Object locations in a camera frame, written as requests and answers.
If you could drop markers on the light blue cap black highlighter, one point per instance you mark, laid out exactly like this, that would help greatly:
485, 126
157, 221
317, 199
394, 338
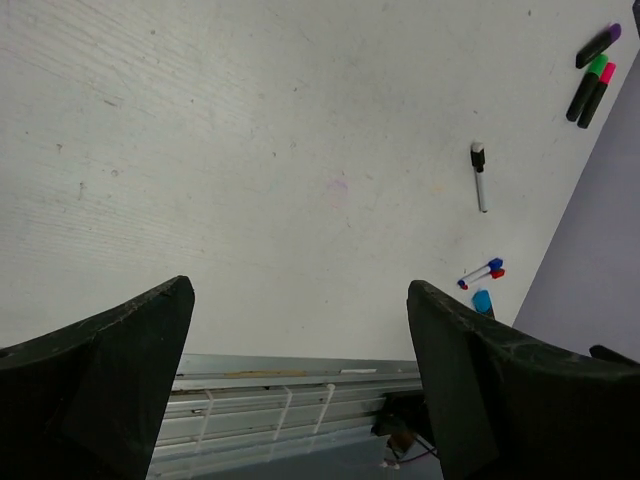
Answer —
482, 303

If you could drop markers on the red cap white marker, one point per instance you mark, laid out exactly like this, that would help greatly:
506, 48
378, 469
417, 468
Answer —
487, 277

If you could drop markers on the green cap black highlighter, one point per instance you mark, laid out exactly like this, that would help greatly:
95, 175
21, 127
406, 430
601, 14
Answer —
586, 87

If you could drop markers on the purple cap black highlighter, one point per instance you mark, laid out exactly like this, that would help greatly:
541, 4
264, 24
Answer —
597, 45

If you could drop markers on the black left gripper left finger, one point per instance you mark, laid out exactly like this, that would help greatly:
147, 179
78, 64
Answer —
87, 401

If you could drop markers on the aluminium frame rail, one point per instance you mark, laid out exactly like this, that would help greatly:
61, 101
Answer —
227, 412

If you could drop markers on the blue cap white marker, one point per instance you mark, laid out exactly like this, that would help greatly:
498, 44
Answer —
493, 269

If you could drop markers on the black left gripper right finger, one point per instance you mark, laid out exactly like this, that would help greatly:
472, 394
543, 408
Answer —
505, 405

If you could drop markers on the black cap silver pen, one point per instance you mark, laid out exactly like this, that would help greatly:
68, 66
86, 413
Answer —
478, 162

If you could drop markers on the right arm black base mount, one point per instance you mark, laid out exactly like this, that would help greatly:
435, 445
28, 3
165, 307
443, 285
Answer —
404, 420

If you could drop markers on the pink cap black highlighter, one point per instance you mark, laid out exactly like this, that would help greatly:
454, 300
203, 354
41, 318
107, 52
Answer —
596, 96

